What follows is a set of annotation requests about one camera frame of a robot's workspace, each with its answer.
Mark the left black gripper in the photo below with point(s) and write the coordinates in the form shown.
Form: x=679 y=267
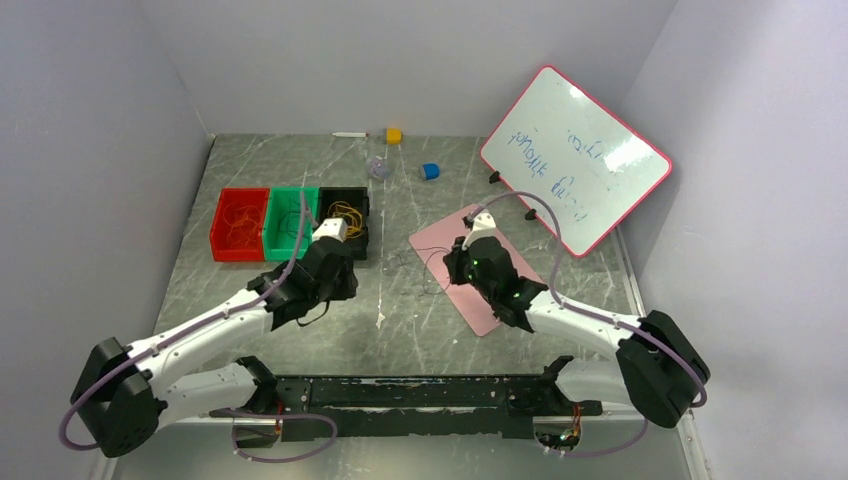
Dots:
x=349 y=284

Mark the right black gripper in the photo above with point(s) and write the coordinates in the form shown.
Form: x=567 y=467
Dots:
x=455 y=258

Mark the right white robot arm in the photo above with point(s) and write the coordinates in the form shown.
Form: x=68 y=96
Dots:
x=651 y=364

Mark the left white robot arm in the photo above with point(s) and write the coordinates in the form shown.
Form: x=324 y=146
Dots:
x=126 y=393

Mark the pink clipboard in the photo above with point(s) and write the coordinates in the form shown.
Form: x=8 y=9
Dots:
x=432 y=243

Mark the green plastic bin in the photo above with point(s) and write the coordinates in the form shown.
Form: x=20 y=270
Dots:
x=283 y=218

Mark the black plastic bin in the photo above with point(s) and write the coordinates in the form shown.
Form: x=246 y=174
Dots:
x=353 y=205

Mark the red plastic bin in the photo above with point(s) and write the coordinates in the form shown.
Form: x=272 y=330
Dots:
x=236 y=233

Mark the blue block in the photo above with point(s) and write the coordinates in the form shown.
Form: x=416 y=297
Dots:
x=430 y=171

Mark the white marker pen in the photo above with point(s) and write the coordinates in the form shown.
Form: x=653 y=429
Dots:
x=344 y=134

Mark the pink framed whiteboard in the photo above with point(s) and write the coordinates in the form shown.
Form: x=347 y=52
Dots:
x=585 y=169

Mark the yellow cube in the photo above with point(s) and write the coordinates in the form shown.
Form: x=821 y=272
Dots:
x=393 y=136

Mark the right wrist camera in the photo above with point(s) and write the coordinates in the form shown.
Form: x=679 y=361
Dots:
x=480 y=225

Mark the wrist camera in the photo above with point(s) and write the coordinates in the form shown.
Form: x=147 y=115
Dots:
x=480 y=225
x=332 y=228

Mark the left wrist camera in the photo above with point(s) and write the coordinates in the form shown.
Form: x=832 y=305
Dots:
x=332 y=228

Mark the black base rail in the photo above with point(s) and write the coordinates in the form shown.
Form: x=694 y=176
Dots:
x=379 y=406

